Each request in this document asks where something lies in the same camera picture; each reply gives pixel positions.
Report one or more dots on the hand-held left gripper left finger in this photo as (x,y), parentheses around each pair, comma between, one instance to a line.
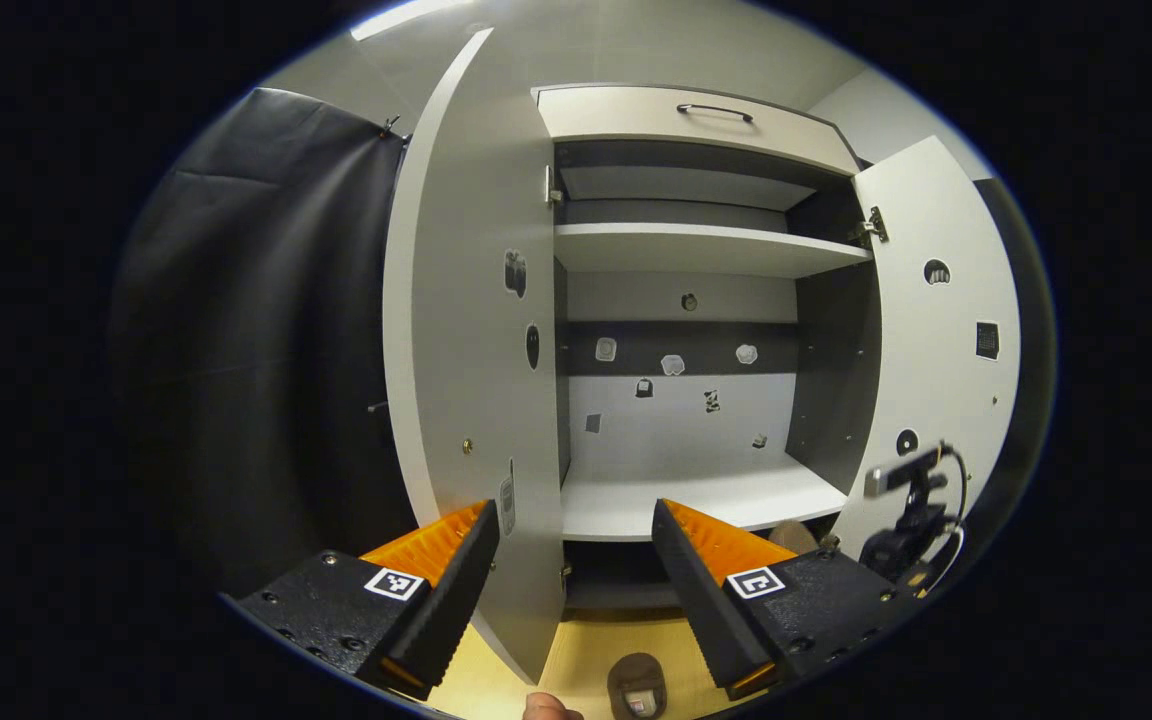
(456,590)

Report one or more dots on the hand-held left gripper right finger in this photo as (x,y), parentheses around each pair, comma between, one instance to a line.
(696,600)

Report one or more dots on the white grey shoe cabinet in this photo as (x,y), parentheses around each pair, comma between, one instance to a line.
(676,440)

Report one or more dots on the white cabinet door calendar sticker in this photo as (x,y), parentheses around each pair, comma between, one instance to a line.
(936,380)

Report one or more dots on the white cabinet door camera sticker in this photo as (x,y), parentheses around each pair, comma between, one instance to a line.
(466,350)

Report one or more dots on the metal door hinge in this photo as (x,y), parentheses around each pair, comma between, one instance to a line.
(552,188)
(871,228)

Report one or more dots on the white cabinet shelf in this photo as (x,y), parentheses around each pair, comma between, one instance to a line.
(696,245)

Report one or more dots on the white cabinet drawer front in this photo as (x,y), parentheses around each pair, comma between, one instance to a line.
(626,115)

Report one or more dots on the ceiling light panel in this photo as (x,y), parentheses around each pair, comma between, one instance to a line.
(406,15)

